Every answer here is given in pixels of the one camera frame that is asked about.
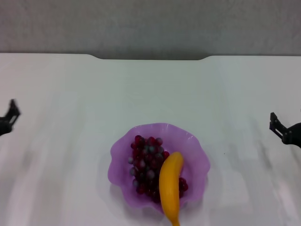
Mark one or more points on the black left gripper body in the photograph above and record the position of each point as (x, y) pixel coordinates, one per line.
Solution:
(4, 126)

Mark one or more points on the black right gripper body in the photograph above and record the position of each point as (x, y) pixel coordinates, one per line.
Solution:
(292, 136)

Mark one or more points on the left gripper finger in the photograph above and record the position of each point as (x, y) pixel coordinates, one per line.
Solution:
(13, 113)

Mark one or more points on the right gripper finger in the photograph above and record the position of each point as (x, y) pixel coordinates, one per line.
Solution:
(277, 126)

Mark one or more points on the yellow banana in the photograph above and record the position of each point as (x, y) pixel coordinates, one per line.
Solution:
(170, 179)

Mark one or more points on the red grape bunch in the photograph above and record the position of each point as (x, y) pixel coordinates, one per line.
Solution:
(145, 164)

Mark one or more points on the purple wavy plastic bowl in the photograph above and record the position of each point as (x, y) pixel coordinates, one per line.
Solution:
(195, 164)

